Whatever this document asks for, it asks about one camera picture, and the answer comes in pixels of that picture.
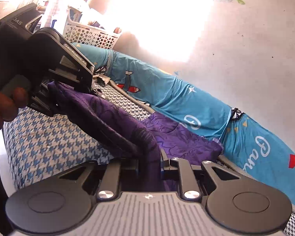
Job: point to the white laundry basket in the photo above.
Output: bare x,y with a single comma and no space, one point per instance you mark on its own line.
93,32

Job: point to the blue printed bedsheet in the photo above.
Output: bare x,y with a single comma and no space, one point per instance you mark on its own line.
186,103

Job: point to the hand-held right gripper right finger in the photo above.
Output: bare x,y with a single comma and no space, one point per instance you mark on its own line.
163,163

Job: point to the purple floral dress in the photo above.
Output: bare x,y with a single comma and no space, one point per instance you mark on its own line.
118,120

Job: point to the person's left hand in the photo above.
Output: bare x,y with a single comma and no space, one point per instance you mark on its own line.
2,103

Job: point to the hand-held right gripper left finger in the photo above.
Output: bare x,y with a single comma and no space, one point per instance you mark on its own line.
137,166

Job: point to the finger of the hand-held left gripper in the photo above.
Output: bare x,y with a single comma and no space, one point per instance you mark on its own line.
75,61
43,100

